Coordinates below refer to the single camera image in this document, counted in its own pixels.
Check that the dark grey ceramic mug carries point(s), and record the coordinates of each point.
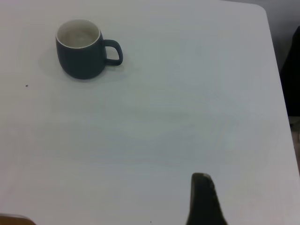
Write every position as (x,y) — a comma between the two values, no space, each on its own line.
(79,63)

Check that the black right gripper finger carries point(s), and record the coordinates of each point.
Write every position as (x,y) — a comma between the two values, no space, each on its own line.
(204,204)

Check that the black background object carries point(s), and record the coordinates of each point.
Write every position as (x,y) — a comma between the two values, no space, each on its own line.
(294,77)

